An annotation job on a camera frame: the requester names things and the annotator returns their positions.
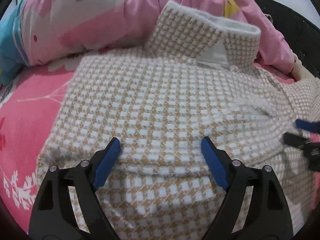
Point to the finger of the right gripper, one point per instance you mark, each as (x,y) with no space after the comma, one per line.
(308,126)
(301,143)

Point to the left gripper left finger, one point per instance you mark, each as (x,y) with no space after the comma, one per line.
(66,205)

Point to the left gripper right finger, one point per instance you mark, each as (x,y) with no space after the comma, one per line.
(254,206)

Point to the beige white houndstooth coat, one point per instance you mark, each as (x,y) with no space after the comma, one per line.
(194,77)

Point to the black headboard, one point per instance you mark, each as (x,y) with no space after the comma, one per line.
(301,35)

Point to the pink floral bed sheet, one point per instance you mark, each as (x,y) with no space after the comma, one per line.
(28,115)

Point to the pink floral quilt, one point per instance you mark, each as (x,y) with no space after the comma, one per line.
(40,31)

